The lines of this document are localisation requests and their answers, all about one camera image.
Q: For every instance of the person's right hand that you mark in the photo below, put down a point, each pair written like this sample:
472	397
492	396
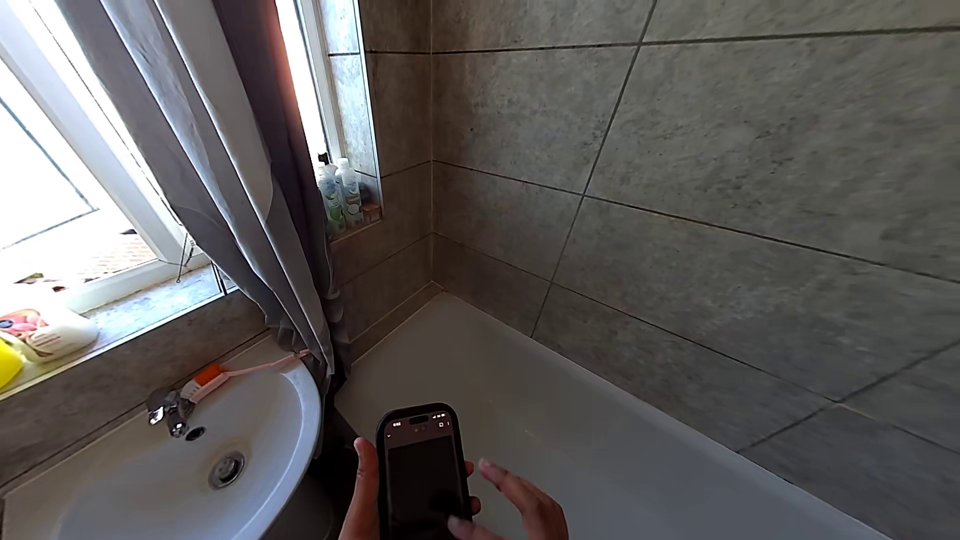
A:
546	519

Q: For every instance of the person's left hand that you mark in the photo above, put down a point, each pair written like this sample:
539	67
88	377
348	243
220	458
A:
363	495

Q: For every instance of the person's right thumb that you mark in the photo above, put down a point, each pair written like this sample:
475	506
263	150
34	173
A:
470	529

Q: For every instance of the person's left fingers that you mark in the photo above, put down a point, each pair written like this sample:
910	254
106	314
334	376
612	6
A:
475	505

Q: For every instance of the person's left thumb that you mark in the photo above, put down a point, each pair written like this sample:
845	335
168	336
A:
366	476

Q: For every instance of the person's right index finger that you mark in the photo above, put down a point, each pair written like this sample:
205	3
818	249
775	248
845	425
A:
511	487

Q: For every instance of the black smartphone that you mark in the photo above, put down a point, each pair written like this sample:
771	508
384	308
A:
422	480

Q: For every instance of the white bathtub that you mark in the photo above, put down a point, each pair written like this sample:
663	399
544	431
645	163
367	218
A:
600	457

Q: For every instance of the metal basin drain plug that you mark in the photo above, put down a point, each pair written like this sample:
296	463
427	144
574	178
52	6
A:
226	470

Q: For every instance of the pink brush with orange bristles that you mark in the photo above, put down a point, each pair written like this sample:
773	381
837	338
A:
208	382

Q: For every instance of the chrome basin tap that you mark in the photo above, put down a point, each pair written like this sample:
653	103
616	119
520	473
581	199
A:
177	416

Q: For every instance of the white washbasin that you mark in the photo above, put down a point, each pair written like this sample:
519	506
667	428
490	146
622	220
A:
165	484

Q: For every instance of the small brown container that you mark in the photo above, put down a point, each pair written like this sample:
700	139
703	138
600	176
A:
371	214

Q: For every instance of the clear bottle with dark cap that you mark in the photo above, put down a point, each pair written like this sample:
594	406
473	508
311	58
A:
330	199

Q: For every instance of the clear bottle with white cap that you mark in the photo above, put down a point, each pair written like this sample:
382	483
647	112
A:
349	191

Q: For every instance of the grey shower curtain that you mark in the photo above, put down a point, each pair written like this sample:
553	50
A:
247	195

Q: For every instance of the white bottle with red label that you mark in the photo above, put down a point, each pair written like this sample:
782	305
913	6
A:
56	335

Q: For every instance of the white framed window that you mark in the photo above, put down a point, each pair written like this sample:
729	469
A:
112	202

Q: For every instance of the yellow bottle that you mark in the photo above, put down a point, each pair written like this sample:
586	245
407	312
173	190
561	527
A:
7	364

